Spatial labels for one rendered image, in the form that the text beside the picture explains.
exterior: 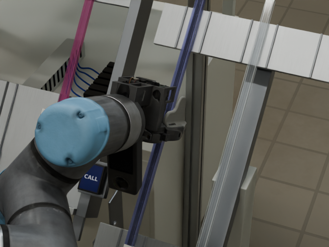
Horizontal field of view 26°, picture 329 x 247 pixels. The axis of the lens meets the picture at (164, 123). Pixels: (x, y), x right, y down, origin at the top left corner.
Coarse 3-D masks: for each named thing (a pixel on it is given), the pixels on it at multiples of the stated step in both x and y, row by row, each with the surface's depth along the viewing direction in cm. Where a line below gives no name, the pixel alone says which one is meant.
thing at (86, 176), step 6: (96, 168) 121; (102, 168) 121; (90, 174) 121; (96, 174) 121; (84, 180) 121; (90, 180) 121; (96, 180) 121; (84, 186) 121; (90, 186) 121; (96, 186) 121; (96, 192) 120
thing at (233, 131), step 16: (272, 0) 110; (256, 48) 110; (256, 64) 109; (240, 96) 109; (240, 112) 109; (224, 160) 108; (224, 176) 108; (208, 208) 108; (208, 224) 107; (208, 240) 108
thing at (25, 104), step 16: (0, 80) 133; (0, 96) 133; (16, 96) 132; (32, 96) 131; (48, 96) 130; (0, 112) 132; (16, 112) 131; (32, 112) 130; (0, 128) 132; (16, 128) 131; (32, 128) 130; (0, 144) 131; (16, 144) 131; (0, 160) 131
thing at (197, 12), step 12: (204, 0) 114; (192, 12) 114; (192, 24) 113; (192, 36) 113; (180, 60) 113; (180, 72) 112; (180, 84) 113; (168, 96) 112; (168, 108) 112; (156, 144) 112; (156, 156) 111; (156, 168) 112; (144, 180) 111; (144, 192) 111; (144, 204) 111; (132, 216) 111; (132, 228) 110; (132, 240) 110
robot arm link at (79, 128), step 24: (96, 96) 87; (48, 120) 79; (72, 120) 78; (96, 120) 80; (120, 120) 85; (48, 144) 80; (72, 144) 79; (96, 144) 80; (120, 144) 87; (72, 168) 82
